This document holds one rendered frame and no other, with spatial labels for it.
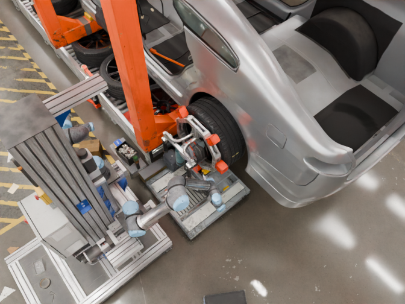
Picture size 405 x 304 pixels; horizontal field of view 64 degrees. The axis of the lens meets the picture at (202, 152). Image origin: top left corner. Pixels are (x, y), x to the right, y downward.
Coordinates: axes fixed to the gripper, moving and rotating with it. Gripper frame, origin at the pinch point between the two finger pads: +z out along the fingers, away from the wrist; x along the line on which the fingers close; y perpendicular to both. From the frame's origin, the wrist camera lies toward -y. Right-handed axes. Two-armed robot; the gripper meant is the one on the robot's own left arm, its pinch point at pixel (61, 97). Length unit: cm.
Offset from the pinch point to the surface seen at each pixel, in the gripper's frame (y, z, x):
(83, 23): 32, 171, 28
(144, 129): 40, -27, 55
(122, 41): -57, -41, 61
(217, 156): 43, -80, 104
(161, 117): 51, -8, 74
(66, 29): 30, 164, 7
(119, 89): 68, 74, 43
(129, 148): 69, -15, 35
